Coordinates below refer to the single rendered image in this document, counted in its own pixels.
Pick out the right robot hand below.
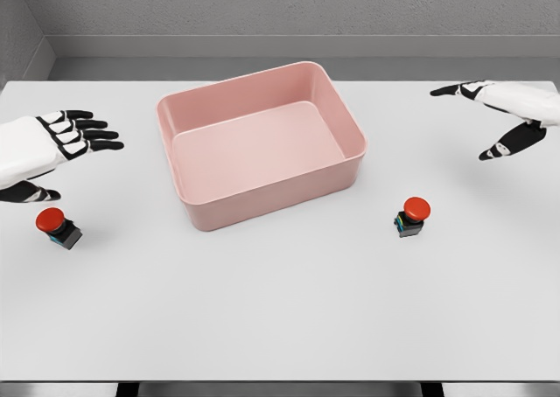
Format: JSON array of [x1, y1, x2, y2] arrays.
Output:
[[430, 80, 560, 163]]

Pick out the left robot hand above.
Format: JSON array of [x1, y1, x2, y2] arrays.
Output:
[[0, 109, 125, 205]]

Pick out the pink plastic basket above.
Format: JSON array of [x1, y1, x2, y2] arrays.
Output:
[[156, 60, 368, 233]]

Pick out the red button industrial switch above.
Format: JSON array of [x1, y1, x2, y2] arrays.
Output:
[[34, 207, 84, 252], [393, 196, 432, 240]]

